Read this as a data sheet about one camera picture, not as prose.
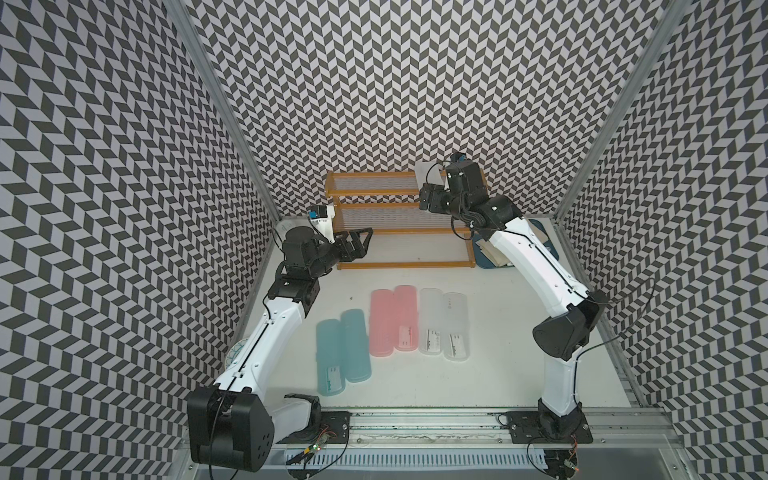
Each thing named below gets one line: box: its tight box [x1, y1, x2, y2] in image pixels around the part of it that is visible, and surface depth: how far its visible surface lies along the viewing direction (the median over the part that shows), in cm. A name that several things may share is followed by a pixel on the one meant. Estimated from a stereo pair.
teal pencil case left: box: [316, 319, 346, 396], surface depth 86 cm
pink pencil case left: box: [369, 289, 394, 357], surface depth 93 cm
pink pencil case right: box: [394, 285, 418, 352], surface depth 93 cm
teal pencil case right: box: [341, 309, 372, 383], surface depth 89 cm
